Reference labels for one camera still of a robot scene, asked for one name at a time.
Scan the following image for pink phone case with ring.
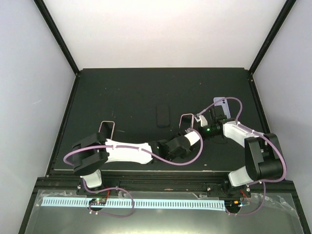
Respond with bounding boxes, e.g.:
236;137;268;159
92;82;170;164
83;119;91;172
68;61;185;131
179;113;195;131

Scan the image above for lilac phone case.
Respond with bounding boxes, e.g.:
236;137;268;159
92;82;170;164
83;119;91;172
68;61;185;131
213;97;231;118

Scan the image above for black phone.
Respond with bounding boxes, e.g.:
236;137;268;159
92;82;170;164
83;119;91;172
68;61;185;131
156;104;170;127

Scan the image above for gold rimmed phone case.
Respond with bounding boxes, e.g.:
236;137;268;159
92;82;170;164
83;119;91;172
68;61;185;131
98;120;116;139

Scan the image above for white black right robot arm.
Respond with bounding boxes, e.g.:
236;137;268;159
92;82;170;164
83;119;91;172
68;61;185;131
195;106;286;196

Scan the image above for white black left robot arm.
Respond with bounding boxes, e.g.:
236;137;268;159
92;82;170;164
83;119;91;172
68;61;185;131
63;129;203;195

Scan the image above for small circuit board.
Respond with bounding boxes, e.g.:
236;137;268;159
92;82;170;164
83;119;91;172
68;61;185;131
89;198;107;206

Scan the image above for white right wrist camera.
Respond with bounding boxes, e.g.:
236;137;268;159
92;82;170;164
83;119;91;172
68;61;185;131
195;115;208;126

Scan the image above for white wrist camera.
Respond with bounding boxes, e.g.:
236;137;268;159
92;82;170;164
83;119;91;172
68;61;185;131
195;115;208;126
185;129;202;146

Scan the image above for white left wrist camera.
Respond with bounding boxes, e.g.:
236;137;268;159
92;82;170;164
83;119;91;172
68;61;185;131
185;129;202;146

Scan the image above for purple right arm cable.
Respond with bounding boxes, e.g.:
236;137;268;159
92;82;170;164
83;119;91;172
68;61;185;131
196;97;287;183

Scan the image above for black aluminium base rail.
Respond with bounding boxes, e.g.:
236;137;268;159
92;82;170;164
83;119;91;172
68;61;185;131
90;170;250;198

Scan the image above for light blue slotted cable duct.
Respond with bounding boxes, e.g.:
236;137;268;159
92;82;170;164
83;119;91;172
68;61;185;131
41;197;225;211

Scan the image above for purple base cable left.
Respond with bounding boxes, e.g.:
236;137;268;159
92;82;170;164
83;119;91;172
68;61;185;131
81;181;135;218

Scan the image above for right black frame post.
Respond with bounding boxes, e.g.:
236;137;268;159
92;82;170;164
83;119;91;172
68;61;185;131
249;0;297;75

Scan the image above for black frame post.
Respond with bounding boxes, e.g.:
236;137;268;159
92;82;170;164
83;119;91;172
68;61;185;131
249;0;297;75
34;0;80;75

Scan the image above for left black frame post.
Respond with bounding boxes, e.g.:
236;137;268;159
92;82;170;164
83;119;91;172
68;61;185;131
34;0;80;75

